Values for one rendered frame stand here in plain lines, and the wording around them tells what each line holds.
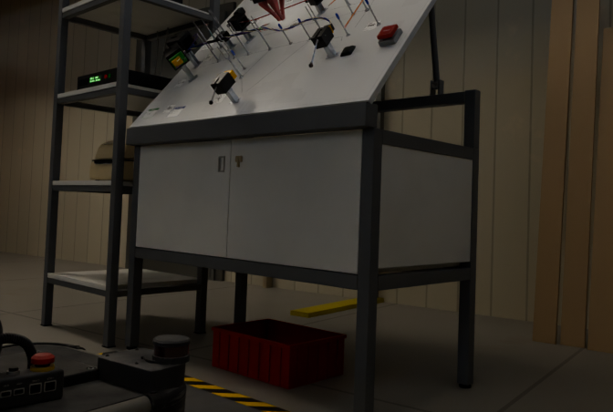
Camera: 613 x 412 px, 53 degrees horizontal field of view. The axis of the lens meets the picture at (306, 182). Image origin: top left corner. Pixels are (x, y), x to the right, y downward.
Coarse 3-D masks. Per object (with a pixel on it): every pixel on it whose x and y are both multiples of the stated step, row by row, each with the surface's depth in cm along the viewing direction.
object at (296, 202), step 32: (256, 160) 197; (288, 160) 187; (320, 160) 179; (352, 160) 171; (256, 192) 196; (288, 192) 187; (320, 192) 178; (352, 192) 170; (256, 224) 195; (288, 224) 186; (320, 224) 177; (352, 224) 169; (256, 256) 195; (288, 256) 185; (320, 256) 177; (352, 256) 169
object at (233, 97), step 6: (228, 72) 204; (216, 78) 204; (222, 78) 202; (228, 78) 204; (216, 84) 202; (222, 84) 202; (228, 84) 204; (216, 90) 204; (222, 90) 203; (228, 90) 205; (228, 96) 207; (234, 96) 208; (210, 102) 201; (234, 102) 208
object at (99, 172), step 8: (104, 144) 268; (112, 144) 264; (160, 144) 270; (104, 152) 265; (112, 152) 261; (128, 152) 258; (96, 160) 263; (104, 160) 259; (128, 160) 258; (96, 168) 263; (104, 168) 259; (128, 168) 257; (96, 176) 263; (104, 176) 259; (128, 176) 257
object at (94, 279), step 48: (96, 0) 265; (144, 0) 257; (144, 48) 319; (96, 96) 260; (144, 96) 256; (48, 192) 284; (96, 192) 300; (48, 240) 282; (48, 288) 281; (96, 288) 251; (144, 288) 256; (192, 288) 273
